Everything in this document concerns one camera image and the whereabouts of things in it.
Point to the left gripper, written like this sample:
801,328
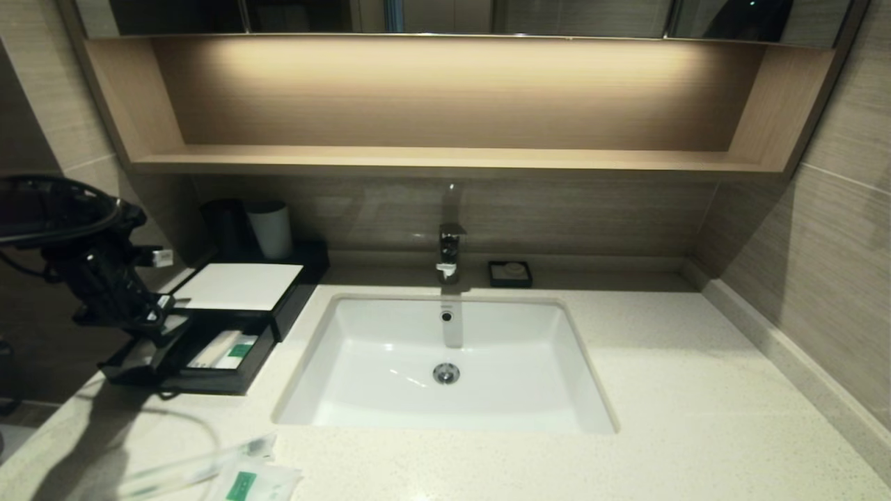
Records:
115,285

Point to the toothbrush green label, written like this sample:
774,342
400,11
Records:
175,323

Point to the grey plastic cup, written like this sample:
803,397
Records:
273,233

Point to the toothbrush clear sleeve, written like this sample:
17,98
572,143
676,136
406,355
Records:
188,470

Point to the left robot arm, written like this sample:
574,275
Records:
49,209

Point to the black amenity drawer box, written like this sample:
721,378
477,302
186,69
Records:
306,278

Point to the plain white long packet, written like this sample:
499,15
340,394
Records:
212,350

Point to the flat white packet green label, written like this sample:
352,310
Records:
241,350

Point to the black cup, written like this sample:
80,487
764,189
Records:
224,223

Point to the small sachet green label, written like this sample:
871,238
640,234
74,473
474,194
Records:
250,481

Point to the chrome sink drain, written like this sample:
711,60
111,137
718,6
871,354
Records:
446,374

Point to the chrome faucet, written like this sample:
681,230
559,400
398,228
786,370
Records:
450,250

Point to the black soap dish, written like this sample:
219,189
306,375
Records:
495,278

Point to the round soap bar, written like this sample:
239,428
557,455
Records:
514,268

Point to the white sink basin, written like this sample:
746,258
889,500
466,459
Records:
515,376

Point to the mirror cabinet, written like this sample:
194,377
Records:
557,17

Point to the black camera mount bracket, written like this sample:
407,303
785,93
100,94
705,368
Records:
139,256

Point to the wooden wall shelf niche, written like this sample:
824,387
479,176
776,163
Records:
452,160

